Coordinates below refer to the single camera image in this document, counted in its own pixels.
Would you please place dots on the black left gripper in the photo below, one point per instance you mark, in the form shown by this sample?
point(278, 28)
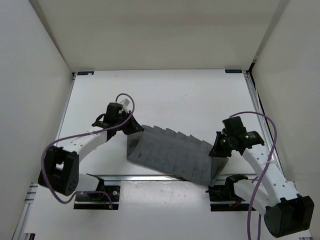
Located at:
point(135, 126)

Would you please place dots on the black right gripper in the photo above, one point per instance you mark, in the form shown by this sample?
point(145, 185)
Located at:
point(216, 150)

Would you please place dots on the grey pleated skirt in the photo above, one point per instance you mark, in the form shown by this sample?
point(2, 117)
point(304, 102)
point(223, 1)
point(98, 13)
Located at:
point(174, 153)

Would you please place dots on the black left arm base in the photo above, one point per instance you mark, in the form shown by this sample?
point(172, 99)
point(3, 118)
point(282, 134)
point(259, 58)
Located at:
point(102, 192)

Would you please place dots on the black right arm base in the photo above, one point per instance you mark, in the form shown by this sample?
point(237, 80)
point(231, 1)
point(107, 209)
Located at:
point(223, 198)

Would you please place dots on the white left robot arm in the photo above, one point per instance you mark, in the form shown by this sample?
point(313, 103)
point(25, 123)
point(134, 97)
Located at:
point(61, 163)

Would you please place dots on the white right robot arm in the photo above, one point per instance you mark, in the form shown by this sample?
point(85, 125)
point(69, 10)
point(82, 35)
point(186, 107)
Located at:
point(284, 210)

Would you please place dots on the blue left corner label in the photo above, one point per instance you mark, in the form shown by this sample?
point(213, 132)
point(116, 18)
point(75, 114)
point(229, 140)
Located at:
point(85, 73)

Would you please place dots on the blue corner label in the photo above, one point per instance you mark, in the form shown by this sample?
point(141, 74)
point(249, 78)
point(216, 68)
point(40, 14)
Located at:
point(85, 73)
point(233, 71)

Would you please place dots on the blue right corner label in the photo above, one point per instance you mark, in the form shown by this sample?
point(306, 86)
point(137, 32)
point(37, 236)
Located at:
point(233, 71)

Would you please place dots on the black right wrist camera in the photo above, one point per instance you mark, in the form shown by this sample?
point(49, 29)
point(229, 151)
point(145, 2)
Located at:
point(235, 126)

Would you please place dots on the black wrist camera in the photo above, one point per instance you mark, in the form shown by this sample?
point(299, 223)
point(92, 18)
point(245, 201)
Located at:
point(116, 113)
point(235, 126)

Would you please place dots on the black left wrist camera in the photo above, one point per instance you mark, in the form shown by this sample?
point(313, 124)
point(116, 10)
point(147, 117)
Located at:
point(116, 113)

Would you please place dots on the aluminium right frame rail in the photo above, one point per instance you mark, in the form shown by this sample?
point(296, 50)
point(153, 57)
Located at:
point(265, 125)

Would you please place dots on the aluminium frame rail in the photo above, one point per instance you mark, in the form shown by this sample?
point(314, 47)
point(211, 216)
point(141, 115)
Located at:
point(74, 74)
point(265, 125)

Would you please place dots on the aluminium left frame rail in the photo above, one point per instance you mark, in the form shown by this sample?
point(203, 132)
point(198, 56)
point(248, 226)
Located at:
point(74, 74)

